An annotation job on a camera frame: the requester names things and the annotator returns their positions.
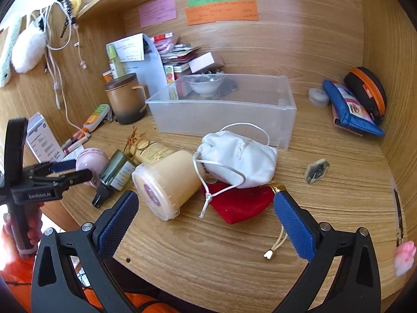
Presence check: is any pink marker pen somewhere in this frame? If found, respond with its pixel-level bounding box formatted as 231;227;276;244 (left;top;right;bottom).
63;133;90;154

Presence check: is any black hanging strap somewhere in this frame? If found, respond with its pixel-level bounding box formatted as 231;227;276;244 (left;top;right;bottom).
393;187;406;248

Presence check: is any white paper sheet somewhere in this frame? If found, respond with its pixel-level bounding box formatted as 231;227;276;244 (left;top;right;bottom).
106;33;145;62

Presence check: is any white fluffy duster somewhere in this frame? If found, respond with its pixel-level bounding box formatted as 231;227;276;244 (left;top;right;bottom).
11;20;47;73

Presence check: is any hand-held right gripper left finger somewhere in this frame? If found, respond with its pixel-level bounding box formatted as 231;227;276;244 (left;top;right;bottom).
31;190;140;313

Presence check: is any pile of small packets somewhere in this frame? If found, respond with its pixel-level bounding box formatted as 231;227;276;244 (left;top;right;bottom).
161;43;201;72

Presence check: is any wooden desktop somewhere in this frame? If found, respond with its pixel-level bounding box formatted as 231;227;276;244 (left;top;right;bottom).
42;68;411;313

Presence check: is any white charging cable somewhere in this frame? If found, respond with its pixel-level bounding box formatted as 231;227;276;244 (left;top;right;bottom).
73;23;88;70
44;2;86;131

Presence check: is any orange paper note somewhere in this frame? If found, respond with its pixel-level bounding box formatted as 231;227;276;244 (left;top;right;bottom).
185;0;259;26

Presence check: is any clear plastic storage box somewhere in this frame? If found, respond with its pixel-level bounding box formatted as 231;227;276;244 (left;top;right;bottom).
145;73;298;151

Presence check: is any light green tube bottle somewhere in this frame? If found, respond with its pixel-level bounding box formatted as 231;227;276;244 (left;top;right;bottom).
107;44;126;79

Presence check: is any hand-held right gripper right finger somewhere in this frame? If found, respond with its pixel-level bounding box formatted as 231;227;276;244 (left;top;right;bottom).
270;191;382;313

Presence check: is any dark green glass bottle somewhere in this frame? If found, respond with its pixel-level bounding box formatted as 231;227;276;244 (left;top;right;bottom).
92;149;137;208

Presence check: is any black case with orange zip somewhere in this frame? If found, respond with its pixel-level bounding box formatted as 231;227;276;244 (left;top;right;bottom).
344;67;388;124

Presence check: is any black hairbrush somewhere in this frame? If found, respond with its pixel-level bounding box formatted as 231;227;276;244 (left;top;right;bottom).
60;0;78;39

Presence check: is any pink paw toy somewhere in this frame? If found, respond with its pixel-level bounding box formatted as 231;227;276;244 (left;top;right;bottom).
394;240;417;277

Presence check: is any gold tube bottle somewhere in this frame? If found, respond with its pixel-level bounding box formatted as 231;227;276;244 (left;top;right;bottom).
133;140;178;166

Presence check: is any blue zip pouch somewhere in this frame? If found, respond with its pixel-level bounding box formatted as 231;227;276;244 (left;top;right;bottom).
322;79;386;137

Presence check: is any person's left hand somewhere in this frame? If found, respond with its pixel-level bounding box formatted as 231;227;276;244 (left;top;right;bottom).
3;202;44;251

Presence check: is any cream jar with purple label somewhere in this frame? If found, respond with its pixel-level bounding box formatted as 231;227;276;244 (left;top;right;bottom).
131;150;209;221

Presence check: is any gold wire ribbon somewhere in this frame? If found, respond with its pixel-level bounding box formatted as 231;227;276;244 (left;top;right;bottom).
125;127;151;152

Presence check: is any pale green fluffy duster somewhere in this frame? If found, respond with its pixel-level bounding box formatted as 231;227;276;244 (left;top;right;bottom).
0;15;22;88

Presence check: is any pink round case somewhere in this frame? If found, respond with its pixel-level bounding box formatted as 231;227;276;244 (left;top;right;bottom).
76;148;109;188

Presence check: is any white rectangular box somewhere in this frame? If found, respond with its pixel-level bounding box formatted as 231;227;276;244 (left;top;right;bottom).
189;52;225;74

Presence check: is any white round tape roll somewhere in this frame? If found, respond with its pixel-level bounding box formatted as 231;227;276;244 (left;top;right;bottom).
308;87;330;106

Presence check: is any brown mug with wooden lid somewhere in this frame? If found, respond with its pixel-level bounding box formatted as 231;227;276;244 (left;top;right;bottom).
104;73;149;125

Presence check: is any white printed carton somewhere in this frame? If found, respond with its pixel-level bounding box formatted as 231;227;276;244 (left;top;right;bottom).
26;112;66;164

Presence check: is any red velvet pouch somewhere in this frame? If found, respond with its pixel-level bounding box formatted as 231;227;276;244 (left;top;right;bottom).
200;182;289;261

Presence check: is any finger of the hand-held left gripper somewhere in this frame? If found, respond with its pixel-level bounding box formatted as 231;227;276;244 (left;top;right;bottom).
31;168;93;191
23;159;78;178

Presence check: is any white file holder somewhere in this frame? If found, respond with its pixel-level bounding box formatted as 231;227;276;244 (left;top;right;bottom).
122;36;168;95

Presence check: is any white drawstring pouch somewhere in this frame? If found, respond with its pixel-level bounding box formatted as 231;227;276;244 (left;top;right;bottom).
193;123;278;219

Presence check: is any person's orange clothing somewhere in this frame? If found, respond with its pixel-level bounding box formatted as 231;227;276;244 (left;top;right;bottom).
78;287;183;313

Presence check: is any orange and green glue tube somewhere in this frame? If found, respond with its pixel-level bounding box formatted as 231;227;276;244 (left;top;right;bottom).
82;104;111;133

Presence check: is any pink paper note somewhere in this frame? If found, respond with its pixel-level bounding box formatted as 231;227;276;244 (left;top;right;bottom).
139;0;178;29

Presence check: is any white bowl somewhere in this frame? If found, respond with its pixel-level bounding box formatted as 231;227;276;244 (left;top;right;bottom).
191;75;227;98

